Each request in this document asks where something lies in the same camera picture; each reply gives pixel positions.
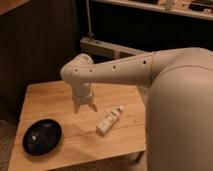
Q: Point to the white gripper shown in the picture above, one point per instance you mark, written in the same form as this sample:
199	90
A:
83	99

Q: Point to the white plastic bottle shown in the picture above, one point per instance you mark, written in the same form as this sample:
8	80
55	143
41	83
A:
109	120

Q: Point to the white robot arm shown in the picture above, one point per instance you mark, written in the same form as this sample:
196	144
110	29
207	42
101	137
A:
179	108

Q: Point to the black ceramic bowl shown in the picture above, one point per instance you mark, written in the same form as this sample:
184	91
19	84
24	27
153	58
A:
42	137

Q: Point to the wooden table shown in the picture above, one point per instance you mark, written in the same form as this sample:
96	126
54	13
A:
80	142

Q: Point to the long grey metal beam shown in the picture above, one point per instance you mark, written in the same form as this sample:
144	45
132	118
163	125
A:
105	49

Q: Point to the vertical metal pole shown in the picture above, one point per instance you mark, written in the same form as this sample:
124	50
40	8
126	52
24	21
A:
90	31

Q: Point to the wooden shelf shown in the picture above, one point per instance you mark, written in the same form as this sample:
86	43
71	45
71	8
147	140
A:
200	9

